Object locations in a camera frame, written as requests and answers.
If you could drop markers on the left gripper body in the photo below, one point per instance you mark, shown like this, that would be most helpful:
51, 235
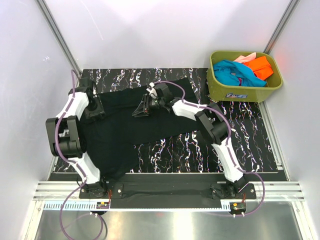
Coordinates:
95, 108

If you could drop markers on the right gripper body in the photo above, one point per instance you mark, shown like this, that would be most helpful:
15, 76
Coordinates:
150, 105

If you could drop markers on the black t-shirt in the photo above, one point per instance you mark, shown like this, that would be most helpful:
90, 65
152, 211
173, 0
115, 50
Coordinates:
111, 140

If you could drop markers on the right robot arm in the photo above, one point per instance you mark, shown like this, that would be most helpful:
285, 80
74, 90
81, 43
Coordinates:
213, 126

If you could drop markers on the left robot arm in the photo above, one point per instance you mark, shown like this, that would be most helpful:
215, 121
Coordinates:
67, 139

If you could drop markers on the blue t-shirt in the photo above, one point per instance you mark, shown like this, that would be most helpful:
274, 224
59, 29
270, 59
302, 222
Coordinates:
232, 73

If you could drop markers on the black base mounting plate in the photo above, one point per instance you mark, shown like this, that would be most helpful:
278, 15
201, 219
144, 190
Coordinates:
151, 191

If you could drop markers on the olive green plastic bin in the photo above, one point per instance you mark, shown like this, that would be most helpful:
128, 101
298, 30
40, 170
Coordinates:
221, 92

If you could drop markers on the black marbled table mat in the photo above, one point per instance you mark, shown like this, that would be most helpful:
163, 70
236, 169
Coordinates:
188, 152

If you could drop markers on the pink t-shirt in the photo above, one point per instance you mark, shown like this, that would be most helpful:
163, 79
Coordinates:
244, 59

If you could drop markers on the orange t-shirt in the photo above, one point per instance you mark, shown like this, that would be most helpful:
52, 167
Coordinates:
261, 67

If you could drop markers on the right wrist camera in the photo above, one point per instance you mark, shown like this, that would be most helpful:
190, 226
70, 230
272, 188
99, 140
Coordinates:
160, 90

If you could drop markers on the left aluminium frame post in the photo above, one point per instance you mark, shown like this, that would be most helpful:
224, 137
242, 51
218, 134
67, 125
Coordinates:
49, 18

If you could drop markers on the aluminium frame post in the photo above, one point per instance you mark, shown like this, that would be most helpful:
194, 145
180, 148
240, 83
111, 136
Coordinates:
49, 18
287, 14

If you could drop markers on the right aluminium frame post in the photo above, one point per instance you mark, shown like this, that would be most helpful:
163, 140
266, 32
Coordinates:
287, 14

